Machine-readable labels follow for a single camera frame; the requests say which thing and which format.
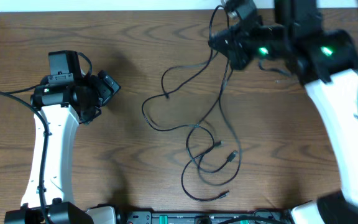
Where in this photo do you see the black USB cable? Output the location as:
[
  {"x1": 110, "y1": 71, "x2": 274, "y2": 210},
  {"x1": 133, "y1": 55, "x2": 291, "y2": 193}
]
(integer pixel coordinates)
[{"x1": 185, "y1": 49, "x2": 244, "y2": 187}]

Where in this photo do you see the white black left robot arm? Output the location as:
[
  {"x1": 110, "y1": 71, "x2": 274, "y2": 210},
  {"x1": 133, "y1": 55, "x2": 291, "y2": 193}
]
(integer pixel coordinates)
[{"x1": 4, "y1": 50, "x2": 121, "y2": 223}]

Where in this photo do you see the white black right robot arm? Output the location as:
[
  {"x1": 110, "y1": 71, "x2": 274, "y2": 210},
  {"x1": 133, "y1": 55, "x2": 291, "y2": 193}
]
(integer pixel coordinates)
[{"x1": 208, "y1": 0, "x2": 358, "y2": 223}]

